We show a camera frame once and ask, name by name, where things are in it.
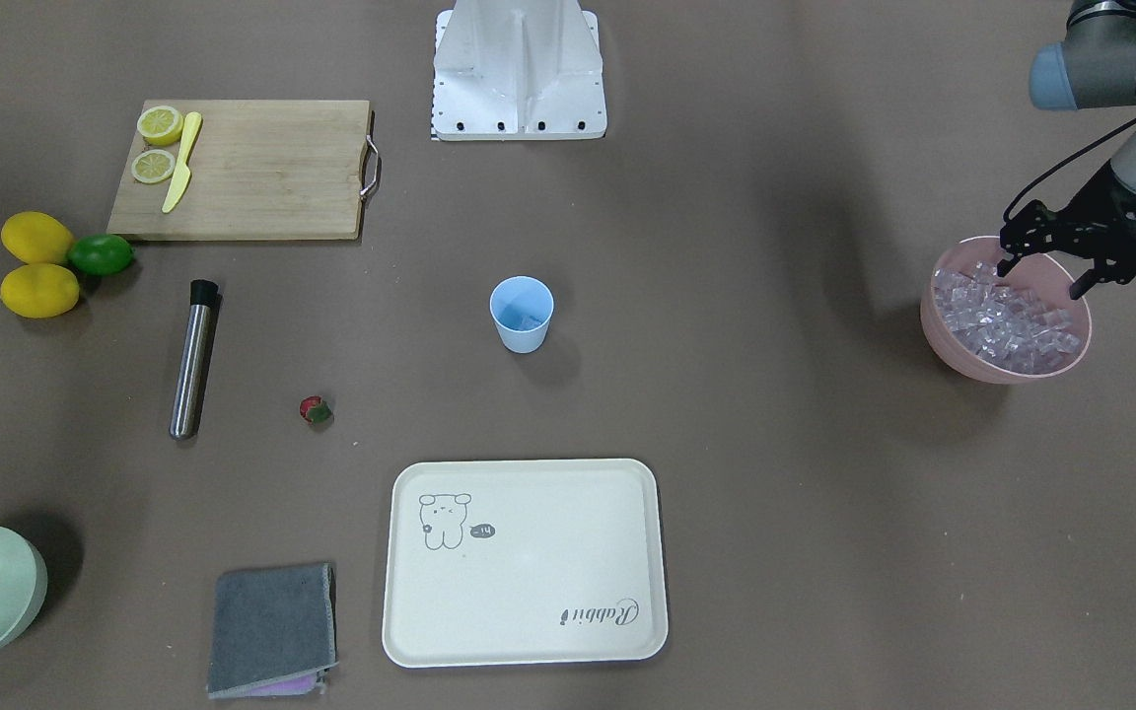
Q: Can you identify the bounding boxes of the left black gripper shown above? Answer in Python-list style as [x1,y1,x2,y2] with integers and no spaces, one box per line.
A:
[1069,162,1136,301]

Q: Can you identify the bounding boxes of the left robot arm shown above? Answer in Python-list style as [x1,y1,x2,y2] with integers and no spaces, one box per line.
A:
[1029,1,1136,300]

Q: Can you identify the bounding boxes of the pink bowl of ice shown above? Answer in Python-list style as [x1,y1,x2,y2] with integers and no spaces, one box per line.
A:
[920,237,1093,384]

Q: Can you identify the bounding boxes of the light blue plastic cup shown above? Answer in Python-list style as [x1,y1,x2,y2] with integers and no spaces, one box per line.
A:
[488,275,556,354]

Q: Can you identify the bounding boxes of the cream rabbit tray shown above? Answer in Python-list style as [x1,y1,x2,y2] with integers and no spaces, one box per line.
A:
[382,458,669,669]

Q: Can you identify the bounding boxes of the red strawberry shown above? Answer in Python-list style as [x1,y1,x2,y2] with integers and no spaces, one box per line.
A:
[299,395,333,426]

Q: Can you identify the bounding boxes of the wooden cutting board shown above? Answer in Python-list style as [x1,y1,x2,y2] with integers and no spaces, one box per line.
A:
[106,99,381,243]

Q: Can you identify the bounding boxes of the grey folded cloth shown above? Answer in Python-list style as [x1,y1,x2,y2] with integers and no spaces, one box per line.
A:
[206,562,337,700]

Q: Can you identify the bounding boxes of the yellow plastic knife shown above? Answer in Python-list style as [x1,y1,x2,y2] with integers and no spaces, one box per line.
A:
[161,111,203,214]

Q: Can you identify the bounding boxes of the steel muddler black tip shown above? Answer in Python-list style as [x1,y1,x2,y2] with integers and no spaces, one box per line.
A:
[170,279,220,441]

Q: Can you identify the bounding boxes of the lemon half slice one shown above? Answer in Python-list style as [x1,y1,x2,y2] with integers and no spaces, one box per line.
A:
[136,105,184,148]

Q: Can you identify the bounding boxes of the lemon half slice two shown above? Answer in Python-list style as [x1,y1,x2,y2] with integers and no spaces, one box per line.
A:
[130,149,177,185]

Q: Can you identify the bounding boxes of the green lime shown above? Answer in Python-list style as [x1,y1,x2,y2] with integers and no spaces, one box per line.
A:
[67,234,135,277]

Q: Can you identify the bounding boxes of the yellow lemon two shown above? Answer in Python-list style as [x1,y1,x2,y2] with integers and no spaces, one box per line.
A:
[0,262,80,319]

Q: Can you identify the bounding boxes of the yellow lemon one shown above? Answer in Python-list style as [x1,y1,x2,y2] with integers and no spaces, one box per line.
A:
[0,211,75,265]

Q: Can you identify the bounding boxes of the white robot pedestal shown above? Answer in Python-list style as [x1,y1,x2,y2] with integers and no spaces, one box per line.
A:
[431,1,608,141]

